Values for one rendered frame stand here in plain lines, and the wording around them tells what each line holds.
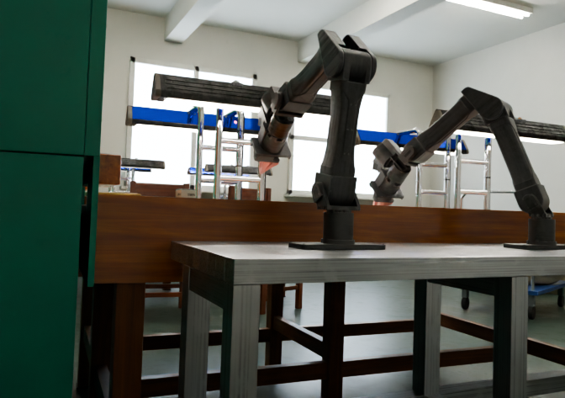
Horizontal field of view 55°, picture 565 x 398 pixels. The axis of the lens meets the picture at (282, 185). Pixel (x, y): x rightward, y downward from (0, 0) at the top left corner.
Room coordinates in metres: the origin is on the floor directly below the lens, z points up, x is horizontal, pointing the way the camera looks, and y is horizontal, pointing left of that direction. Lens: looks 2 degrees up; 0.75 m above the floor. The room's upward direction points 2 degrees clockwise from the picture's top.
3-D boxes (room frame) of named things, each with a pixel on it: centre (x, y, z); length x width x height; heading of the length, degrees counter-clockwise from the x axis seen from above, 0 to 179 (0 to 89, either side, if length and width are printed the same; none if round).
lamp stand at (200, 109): (2.06, 0.27, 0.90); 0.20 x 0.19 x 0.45; 113
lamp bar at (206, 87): (1.61, 0.08, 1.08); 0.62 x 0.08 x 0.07; 113
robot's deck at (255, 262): (1.48, -0.29, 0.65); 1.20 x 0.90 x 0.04; 115
